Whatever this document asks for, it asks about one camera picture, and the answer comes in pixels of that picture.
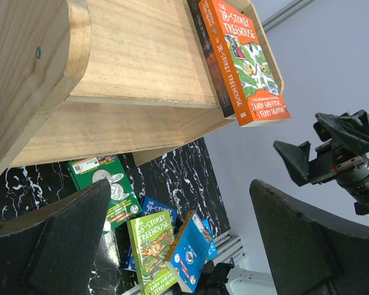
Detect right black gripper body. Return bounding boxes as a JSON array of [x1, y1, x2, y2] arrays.
[[309, 140, 367, 184]]

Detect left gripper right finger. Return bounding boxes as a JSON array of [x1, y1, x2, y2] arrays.
[[249, 179, 369, 294]]

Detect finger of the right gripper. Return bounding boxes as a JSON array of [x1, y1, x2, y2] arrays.
[[315, 112, 369, 155], [273, 141, 311, 186]]

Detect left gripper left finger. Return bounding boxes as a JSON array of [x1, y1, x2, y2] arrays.
[[0, 179, 111, 294]]

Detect orange 78-Storey Treehouse book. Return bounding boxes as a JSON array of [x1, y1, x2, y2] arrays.
[[199, 1, 291, 127]]

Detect dark Tale of Two Cities book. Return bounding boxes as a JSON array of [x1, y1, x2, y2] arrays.
[[187, 0, 236, 119]]

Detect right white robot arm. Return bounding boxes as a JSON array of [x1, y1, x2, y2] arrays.
[[196, 110, 369, 294]]

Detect green coin cover book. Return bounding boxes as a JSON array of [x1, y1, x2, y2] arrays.
[[66, 155, 142, 234]]

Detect blue Storey Treehouse book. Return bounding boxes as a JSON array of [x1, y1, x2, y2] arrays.
[[202, 219, 218, 262]]

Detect green 65-Storey Treehouse book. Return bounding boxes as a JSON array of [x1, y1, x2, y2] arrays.
[[127, 211, 177, 295]]

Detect dark blue 91-Storey Treehouse book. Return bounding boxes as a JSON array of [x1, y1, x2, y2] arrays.
[[122, 195, 179, 272]]

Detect black marble pattern mat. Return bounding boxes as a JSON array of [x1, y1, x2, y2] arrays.
[[0, 138, 230, 294]]

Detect light blue paperback book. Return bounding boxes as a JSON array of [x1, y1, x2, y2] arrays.
[[164, 210, 213, 293]]

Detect wooden two-tier shelf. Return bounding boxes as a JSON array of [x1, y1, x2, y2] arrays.
[[0, 0, 285, 188]]

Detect aluminium rail frame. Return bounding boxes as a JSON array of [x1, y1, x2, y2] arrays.
[[121, 232, 248, 294]]

